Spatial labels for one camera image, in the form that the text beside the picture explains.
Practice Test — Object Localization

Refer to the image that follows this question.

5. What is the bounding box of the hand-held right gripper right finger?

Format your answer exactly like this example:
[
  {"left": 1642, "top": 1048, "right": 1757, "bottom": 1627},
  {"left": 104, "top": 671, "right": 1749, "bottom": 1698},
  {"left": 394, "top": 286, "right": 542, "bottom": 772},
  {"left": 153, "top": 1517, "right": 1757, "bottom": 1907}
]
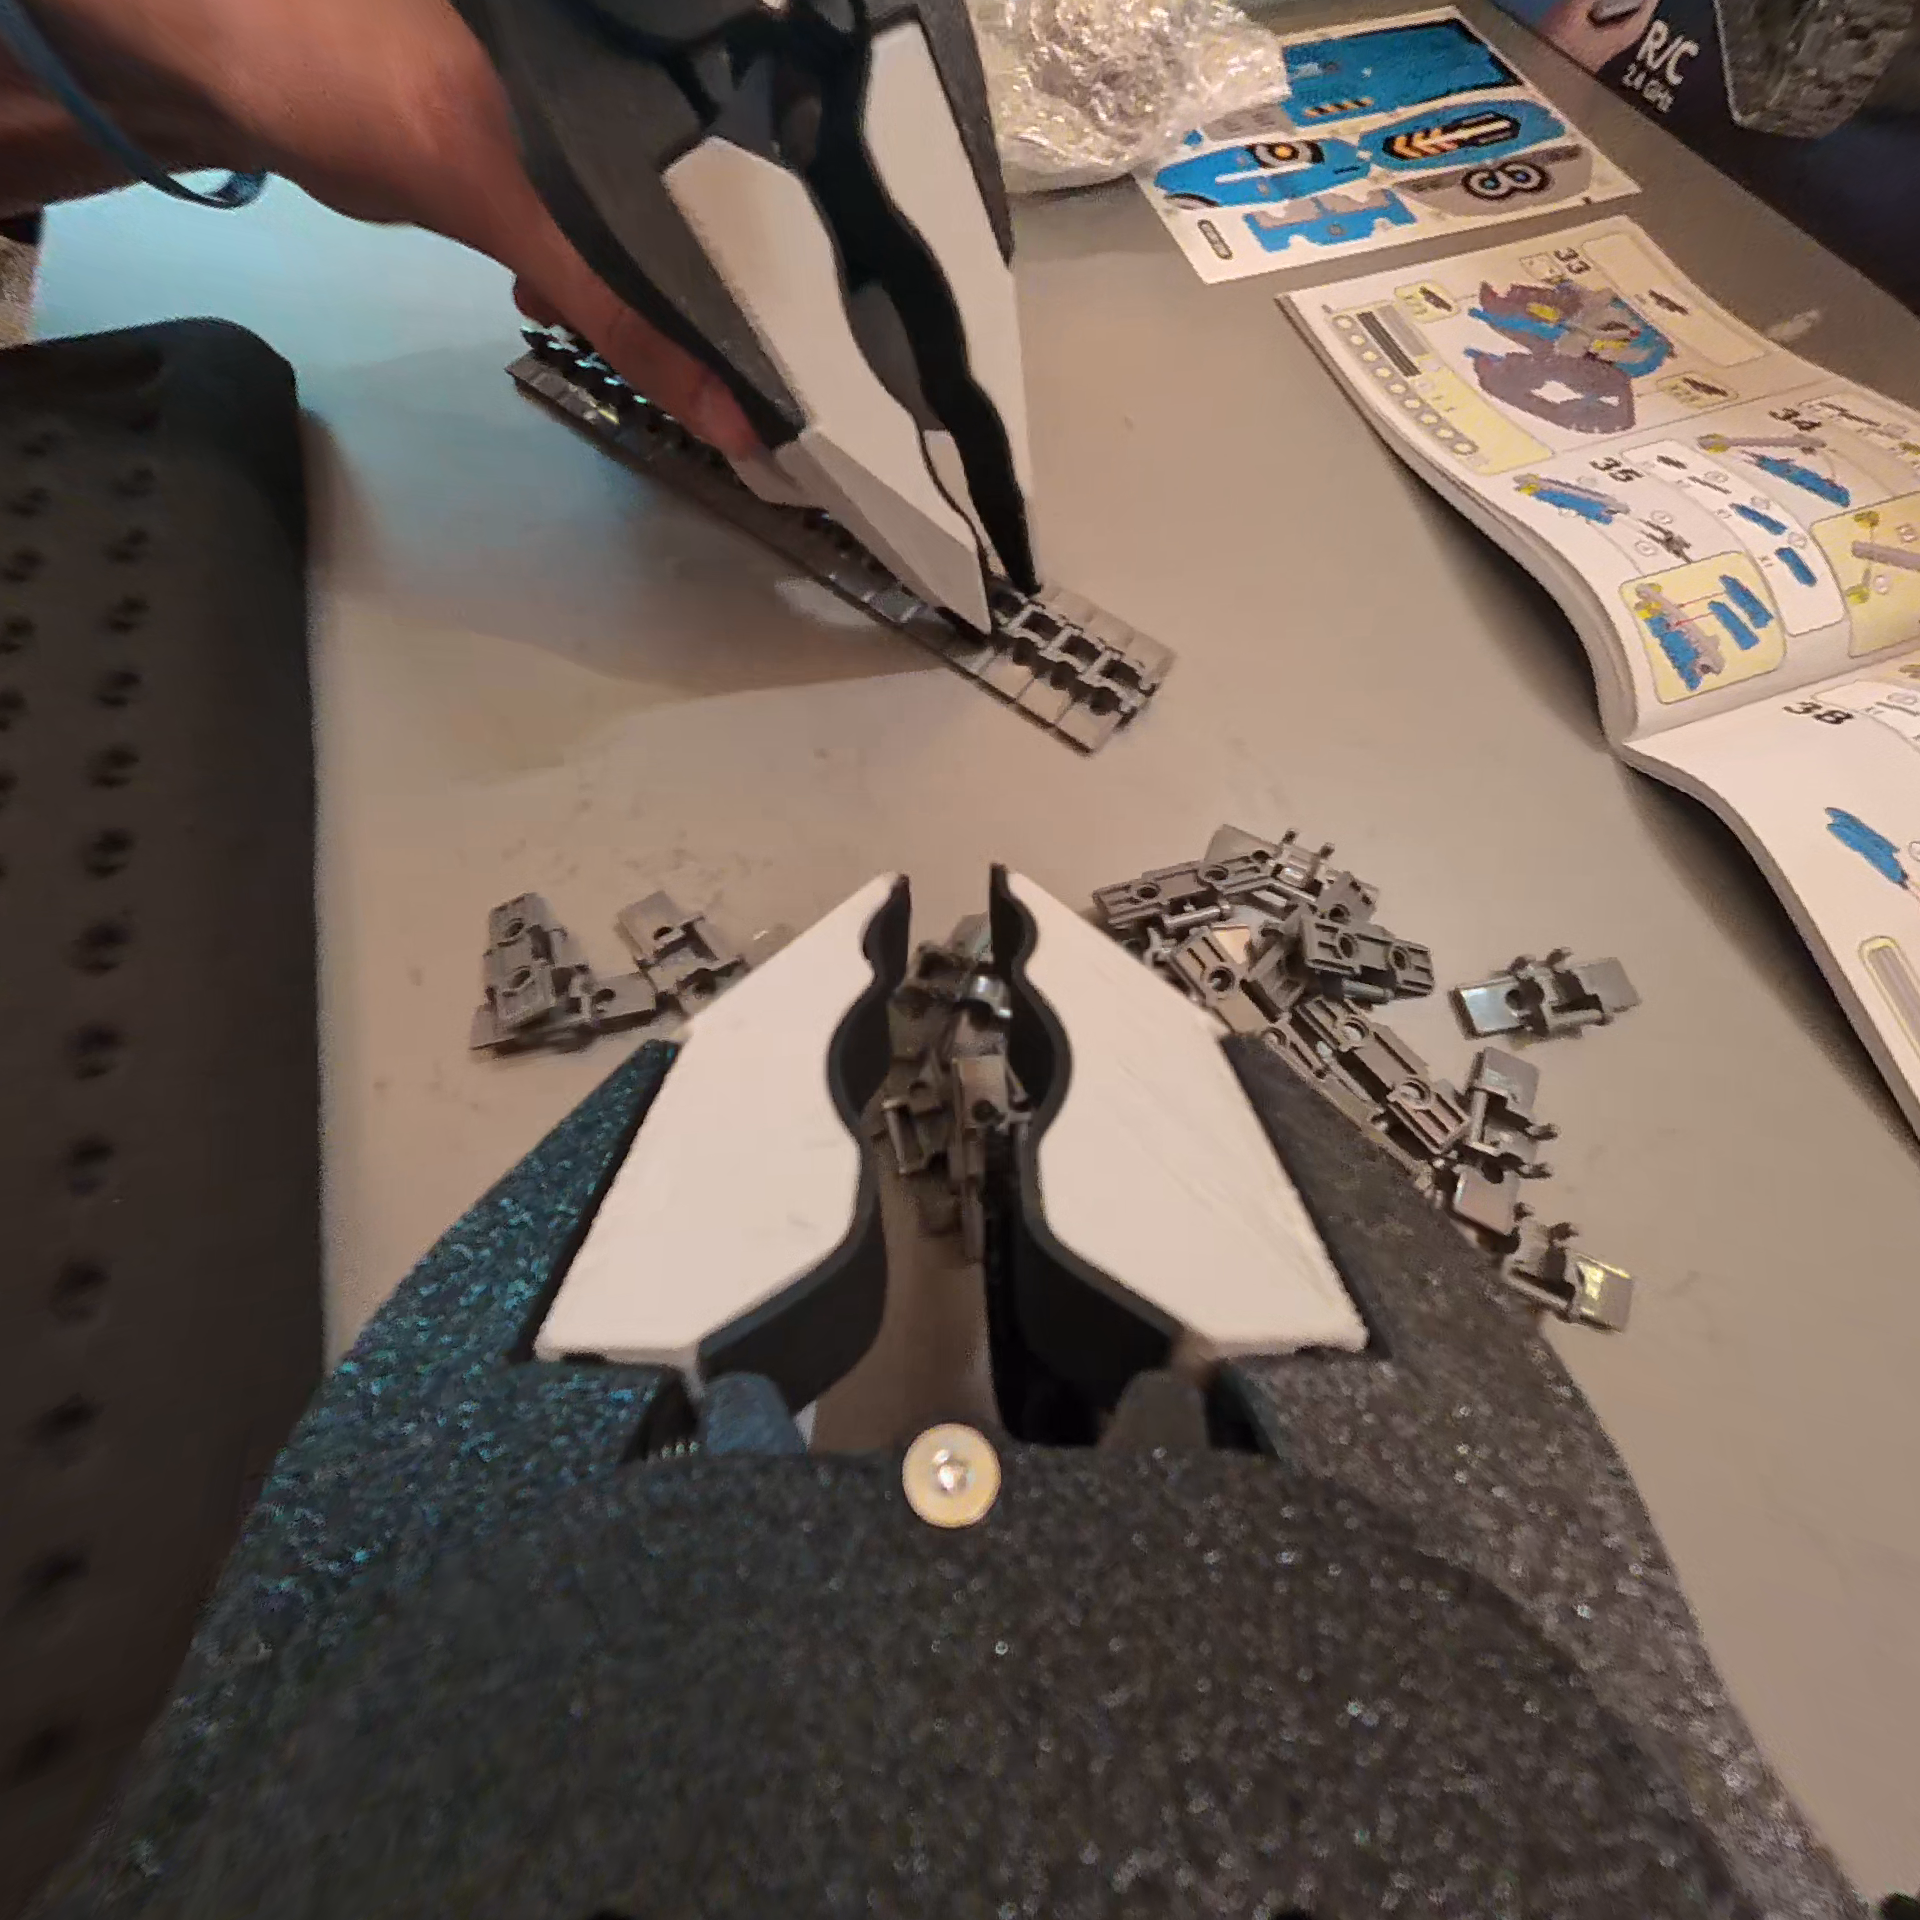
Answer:
[{"left": 985, "top": 860, "right": 1369, "bottom": 1426}]

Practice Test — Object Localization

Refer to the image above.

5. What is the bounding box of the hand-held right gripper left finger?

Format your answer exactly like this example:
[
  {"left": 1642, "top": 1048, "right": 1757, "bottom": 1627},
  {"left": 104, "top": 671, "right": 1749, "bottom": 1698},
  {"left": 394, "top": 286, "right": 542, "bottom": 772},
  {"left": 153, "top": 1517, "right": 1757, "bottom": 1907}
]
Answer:
[{"left": 532, "top": 872, "right": 912, "bottom": 1406}]

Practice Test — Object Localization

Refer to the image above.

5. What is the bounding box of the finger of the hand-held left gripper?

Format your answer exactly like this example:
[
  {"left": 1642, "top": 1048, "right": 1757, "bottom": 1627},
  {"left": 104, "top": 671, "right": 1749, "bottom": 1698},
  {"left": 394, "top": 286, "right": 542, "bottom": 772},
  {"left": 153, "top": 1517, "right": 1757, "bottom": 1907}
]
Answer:
[
  {"left": 659, "top": 131, "right": 998, "bottom": 638},
  {"left": 816, "top": 13, "right": 1042, "bottom": 597}
]

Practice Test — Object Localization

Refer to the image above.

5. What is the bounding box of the pile of grey track links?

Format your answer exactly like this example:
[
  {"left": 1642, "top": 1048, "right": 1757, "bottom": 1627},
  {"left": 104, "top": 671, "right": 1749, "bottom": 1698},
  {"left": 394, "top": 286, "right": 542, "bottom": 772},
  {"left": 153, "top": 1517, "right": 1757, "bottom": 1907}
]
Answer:
[{"left": 470, "top": 824, "right": 1637, "bottom": 1331}]

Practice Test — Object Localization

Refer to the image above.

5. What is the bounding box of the grey track link chain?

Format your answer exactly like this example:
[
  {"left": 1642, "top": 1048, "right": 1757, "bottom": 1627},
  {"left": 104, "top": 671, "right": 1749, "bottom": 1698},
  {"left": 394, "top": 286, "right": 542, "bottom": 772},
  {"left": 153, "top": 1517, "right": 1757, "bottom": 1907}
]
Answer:
[{"left": 506, "top": 321, "right": 1175, "bottom": 754}]

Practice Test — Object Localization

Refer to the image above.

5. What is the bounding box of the person's left forearm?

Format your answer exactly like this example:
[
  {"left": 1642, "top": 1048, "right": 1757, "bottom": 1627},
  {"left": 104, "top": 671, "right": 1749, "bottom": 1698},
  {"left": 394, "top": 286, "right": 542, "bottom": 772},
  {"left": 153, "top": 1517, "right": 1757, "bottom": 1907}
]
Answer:
[{"left": 0, "top": 0, "right": 204, "bottom": 205}]

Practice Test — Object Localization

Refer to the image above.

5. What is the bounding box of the grey desk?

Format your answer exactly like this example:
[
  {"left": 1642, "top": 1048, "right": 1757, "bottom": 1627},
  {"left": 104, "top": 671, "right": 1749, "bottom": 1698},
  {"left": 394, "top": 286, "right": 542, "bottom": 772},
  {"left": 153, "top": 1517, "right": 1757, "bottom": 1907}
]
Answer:
[{"left": 30, "top": 0, "right": 1920, "bottom": 1920}]

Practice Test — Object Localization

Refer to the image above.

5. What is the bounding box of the person's left hand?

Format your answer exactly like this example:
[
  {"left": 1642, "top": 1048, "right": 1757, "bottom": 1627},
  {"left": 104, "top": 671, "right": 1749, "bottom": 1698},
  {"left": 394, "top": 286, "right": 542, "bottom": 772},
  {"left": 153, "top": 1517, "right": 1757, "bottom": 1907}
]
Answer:
[{"left": 192, "top": 0, "right": 775, "bottom": 461}]

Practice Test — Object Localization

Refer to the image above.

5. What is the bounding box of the crumpled clear plastic bag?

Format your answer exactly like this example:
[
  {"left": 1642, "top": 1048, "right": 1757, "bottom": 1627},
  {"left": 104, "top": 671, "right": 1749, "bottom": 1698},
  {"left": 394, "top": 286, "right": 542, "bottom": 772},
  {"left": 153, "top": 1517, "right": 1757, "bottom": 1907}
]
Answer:
[{"left": 967, "top": 0, "right": 1290, "bottom": 196}]

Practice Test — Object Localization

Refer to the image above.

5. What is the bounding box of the blue wristband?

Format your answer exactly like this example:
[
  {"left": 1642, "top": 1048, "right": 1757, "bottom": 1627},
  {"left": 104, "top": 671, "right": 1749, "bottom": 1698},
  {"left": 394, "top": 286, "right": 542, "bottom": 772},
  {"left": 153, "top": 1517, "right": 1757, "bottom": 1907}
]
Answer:
[{"left": 0, "top": 25, "right": 270, "bottom": 214}]

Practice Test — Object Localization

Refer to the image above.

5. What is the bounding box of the blue sticker sheet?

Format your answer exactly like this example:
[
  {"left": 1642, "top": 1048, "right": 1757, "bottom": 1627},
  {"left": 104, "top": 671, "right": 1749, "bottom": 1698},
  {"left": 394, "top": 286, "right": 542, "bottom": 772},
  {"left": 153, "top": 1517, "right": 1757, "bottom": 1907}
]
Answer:
[{"left": 1133, "top": 7, "right": 1640, "bottom": 287}]

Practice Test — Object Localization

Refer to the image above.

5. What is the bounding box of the instruction booklet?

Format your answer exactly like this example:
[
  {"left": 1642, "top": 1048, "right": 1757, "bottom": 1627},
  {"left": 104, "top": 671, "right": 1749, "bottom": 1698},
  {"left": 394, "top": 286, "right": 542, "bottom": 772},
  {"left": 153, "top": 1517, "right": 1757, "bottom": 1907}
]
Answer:
[{"left": 1278, "top": 212, "right": 1920, "bottom": 1143}]

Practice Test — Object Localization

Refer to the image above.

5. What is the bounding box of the black perforated chair armrest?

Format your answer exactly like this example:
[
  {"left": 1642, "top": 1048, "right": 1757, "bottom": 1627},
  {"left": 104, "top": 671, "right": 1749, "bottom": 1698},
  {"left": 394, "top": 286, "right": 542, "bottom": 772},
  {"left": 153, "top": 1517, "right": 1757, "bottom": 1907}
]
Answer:
[{"left": 0, "top": 319, "right": 326, "bottom": 1920}]

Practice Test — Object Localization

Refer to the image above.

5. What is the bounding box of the robot kit box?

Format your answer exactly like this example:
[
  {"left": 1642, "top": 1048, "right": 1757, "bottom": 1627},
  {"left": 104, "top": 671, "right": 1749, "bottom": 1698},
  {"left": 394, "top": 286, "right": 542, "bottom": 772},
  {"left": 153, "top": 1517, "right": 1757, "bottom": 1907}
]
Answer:
[{"left": 1483, "top": 0, "right": 1920, "bottom": 147}]

